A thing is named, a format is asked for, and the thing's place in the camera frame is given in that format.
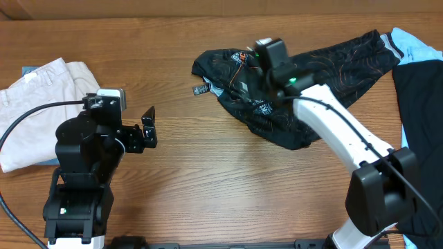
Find light blue garment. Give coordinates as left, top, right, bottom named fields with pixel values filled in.
left=389, top=27, right=443, bottom=249

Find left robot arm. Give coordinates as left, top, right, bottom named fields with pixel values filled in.
left=43, top=106, right=157, bottom=248

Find black orange patterned t-shirt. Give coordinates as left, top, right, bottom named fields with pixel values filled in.
left=192, top=30, right=404, bottom=150

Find plain black garment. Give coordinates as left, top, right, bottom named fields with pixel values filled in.
left=391, top=59, right=443, bottom=249

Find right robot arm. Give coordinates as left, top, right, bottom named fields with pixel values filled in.
left=254, top=38, right=419, bottom=248

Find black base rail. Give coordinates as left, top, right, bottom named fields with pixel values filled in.
left=110, top=236, right=391, bottom=249

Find folded beige pants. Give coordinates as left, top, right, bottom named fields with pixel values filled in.
left=1, top=58, right=100, bottom=173

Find folded blue jeans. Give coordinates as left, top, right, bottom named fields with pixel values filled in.
left=21, top=66, right=59, bottom=165

